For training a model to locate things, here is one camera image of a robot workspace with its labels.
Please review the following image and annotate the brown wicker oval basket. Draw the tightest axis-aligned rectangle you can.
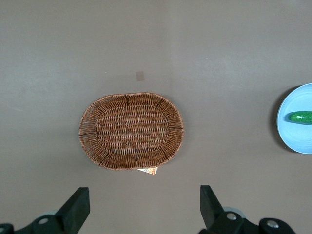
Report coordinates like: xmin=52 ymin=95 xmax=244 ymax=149
xmin=78 ymin=92 xmax=184 ymax=171

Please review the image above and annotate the light blue round plate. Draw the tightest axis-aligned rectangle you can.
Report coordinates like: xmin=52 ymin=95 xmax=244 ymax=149
xmin=276 ymin=83 xmax=312 ymax=155

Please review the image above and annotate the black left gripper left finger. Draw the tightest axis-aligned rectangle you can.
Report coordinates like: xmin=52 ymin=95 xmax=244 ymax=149
xmin=15 ymin=187 xmax=91 ymax=234

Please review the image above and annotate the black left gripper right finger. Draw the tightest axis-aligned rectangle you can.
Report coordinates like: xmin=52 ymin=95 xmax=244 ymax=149
xmin=198 ymin=185 xmax=245 ymax=234

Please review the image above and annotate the green cucumber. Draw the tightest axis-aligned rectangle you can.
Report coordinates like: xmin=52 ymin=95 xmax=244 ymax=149
xmin=287 ymin=111 xmax=312 ymax=125

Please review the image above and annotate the orange paper tag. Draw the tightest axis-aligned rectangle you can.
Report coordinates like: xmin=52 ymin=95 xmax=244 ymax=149
xmin=136 ymin=167 xmax=159 ymax=176

